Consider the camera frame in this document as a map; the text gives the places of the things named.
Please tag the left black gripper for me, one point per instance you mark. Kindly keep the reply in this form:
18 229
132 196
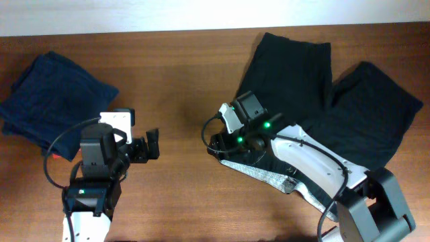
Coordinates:
141 155

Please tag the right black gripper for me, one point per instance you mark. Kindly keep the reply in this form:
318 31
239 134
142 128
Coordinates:
222 141

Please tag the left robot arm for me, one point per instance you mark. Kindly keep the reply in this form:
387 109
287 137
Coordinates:
108 149

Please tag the folded red garment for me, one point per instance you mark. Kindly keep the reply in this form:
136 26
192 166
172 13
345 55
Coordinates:
56 155

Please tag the folded navy blue garment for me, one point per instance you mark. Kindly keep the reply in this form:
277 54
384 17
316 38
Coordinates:
52 95

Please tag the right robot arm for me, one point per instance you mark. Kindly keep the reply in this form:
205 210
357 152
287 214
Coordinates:
357 204

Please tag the black shorts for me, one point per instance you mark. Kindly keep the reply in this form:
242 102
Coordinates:
362 117

